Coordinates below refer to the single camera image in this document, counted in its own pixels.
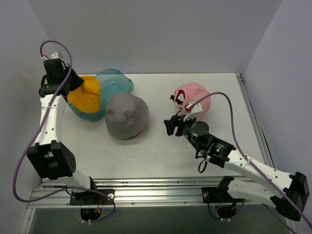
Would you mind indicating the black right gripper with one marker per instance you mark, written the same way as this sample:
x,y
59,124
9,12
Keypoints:
x,y
179,126

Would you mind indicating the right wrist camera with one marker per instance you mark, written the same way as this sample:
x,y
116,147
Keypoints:
x,y
192,112

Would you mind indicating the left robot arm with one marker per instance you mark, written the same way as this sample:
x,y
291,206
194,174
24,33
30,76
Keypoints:
x,y
48,155

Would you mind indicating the grey bucket hat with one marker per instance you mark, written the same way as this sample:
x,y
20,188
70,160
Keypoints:
x,y
126,116

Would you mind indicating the aluminium frame rail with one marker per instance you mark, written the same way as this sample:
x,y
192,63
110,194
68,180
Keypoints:
x,y
151,192

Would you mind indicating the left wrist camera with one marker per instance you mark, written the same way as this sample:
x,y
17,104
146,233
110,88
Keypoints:
x,y
55,55

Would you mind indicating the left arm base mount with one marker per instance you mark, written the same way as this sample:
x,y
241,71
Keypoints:
x,y
88,198

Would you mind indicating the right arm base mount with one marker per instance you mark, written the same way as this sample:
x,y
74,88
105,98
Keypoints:
x,y
212,195

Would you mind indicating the wooden mushroom hat stand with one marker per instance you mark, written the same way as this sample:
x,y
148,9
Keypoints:
x,y
136,136

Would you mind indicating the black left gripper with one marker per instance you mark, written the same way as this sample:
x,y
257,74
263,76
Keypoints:
x,y
73,81

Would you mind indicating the light pink baseball cap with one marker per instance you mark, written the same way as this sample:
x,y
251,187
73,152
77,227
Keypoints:
x,y
194,92

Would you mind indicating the yellow bucket hat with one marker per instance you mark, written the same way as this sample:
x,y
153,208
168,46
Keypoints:
x,y
86,98

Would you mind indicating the teal plastic basin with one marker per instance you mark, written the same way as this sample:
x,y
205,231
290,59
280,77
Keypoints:
x,y
112,82

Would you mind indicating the magenta baseball cap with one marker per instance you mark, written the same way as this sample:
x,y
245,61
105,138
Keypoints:
x,y
180,104

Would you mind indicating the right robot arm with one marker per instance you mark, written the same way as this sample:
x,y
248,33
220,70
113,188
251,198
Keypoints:
x,y
287,193

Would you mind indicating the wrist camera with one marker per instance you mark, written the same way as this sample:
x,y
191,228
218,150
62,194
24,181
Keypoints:
x,y
55,55
192,112

